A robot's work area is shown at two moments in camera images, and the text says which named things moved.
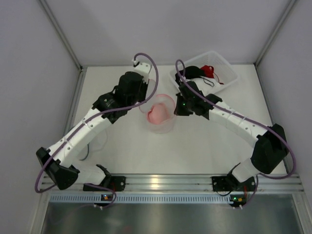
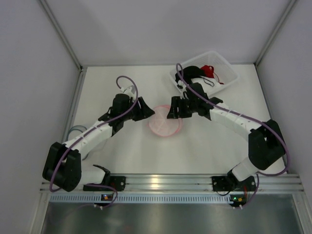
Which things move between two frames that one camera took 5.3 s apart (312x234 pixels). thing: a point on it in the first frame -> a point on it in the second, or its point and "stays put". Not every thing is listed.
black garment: [190, 72] stays put
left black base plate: [116, 183] stays put
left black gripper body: [142, 91] -> [136, 109]
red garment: [208, 71] stays put
